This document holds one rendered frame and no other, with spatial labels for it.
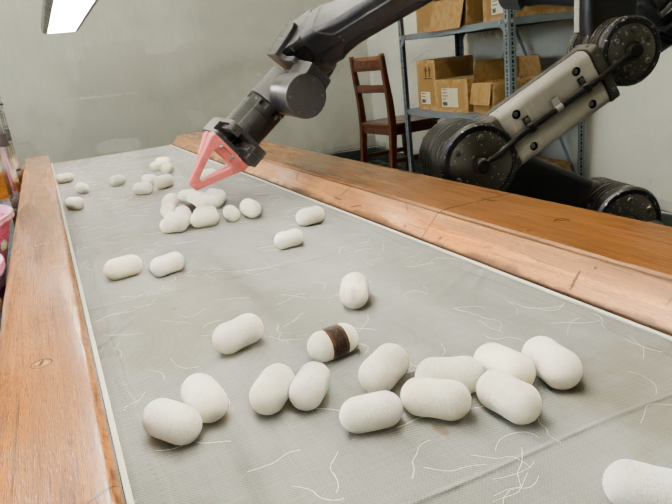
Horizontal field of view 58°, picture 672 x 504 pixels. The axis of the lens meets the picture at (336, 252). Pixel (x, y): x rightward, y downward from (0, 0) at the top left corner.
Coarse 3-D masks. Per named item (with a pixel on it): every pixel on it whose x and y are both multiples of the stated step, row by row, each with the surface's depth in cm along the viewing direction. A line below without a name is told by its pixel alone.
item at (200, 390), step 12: (192, 384) 32; (204, 384) 32; (216, 384) 32; (192, 396) 31; (204, 396) 31; (216, 396) 31; (204, 408) 31; (216, 408) 31; (204, 420) 31; (216, 420) 32
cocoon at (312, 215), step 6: (300, 210) 67; (306, 210) 67; (312, 210) 67; (318, 210) 68; (300, 216) 67; (306, 216) 67; (312, 216) 67; (318, 216) 68; (324, 216) 68; (300, 222) 67; (306, 222) 67; (312, 222) 68; (318, 222) 68
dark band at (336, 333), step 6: (336, 324) 37; (318, 330) 37; (324, 330) 37; (330, 330) 37; (336, 330) 37; (342, 330) 37; (330, 336) 36; (336, 336) 36; (342, 336) 37; (336, 342) 36; (342, 342) 36; (348, 342) 37; (336, 348) 36; (342, 348) 37; (348, 348) 37; (336, 354) 36; (342, 354) 37
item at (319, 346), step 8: (344, 328) 37; (352, 328) 37; (312, 336) 37; (320, 336) 36; (328, 336) 36; (352, 336) 37; (312, 344) 36; (320, 344) 36; (328, 344) 36; (352, 344) 37; (312, 352) 36; (320, 352) 36; (328, 352) 36; (320, 360) 36; (328, 360) 36
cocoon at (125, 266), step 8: (128, 256) 57; (136, 256) 57; (112, 264) 56; (120, 264) 56; (128, 264) 57; (136, 264) 57; (104, 272) 56; (112, 272) 56; (120, 272) 56; (128, 272) 57; (136, 272) 57
